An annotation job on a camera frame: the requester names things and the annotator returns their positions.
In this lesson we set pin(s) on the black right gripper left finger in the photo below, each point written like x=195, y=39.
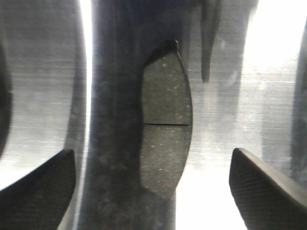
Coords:
x=39, y=200

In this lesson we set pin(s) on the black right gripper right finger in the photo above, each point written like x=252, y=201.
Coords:
x=266, y=198

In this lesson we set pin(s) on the brake pad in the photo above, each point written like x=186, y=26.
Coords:
x=167, y=120

